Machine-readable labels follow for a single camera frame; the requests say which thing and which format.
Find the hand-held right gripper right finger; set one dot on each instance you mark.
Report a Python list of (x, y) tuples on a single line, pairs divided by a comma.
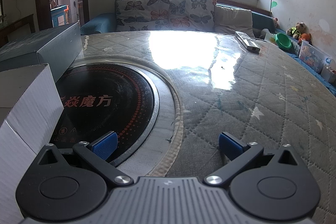
[(231, 146)]

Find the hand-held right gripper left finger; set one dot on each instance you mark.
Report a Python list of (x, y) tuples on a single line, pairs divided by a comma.
[(105, 146)]

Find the white cardboard box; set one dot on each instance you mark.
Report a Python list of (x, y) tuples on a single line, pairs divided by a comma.
[(26, 121)]

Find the black round induction cooktop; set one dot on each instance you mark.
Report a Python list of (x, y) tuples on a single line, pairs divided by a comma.
[(105, 87)]

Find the grey quilted star table cover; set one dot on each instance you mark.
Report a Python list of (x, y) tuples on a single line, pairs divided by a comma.
[(262, 95)]

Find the grey remote control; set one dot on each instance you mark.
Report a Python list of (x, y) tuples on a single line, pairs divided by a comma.
[(248, 43)]

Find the white paper card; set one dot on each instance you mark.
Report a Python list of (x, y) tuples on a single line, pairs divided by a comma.
[(270, 37)]

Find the green plastic bowl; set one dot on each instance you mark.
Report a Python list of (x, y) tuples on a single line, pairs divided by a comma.
[(283, 41)]

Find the grey plush toy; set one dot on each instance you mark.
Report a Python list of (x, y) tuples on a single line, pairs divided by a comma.
[(263, 33)]

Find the clear plastic storage box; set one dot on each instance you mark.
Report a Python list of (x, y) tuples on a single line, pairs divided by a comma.
[(312, 56)]

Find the small clear plastic box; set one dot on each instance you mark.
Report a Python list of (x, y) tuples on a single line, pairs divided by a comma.
[(328, 71)]

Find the beige pillow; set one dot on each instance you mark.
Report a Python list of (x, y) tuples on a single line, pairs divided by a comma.
[(233, 19)]

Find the orange plush toy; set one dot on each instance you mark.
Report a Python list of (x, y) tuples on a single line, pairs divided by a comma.
[(304, 38)]

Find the small pink plush toy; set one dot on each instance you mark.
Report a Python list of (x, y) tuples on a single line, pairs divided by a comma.
[(275, 21)]

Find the brown teddy bear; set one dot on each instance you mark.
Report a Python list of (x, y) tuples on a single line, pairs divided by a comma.
[(298, 29)]

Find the butterfly print cushion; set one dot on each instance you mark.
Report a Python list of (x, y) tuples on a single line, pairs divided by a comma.
[(141, 14), (191, 12)]

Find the light blue plastic cabinet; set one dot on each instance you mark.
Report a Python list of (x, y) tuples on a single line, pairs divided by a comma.
[(59, 15)]

